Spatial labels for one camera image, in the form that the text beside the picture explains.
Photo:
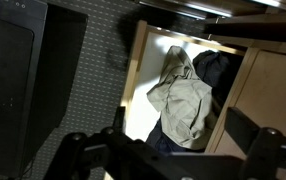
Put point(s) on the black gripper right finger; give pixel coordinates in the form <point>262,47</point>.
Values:
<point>240,128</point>

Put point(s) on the beige khaki garment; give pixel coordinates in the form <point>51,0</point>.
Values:
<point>183,100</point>

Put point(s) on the dark navy garment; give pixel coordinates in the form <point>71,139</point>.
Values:
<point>213,69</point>

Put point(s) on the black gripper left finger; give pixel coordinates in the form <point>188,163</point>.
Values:
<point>119,119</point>

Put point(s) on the black box on floor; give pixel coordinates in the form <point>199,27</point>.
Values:
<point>40,45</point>

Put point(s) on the wooden drawer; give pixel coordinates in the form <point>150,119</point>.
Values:
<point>262,99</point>
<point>146,59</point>

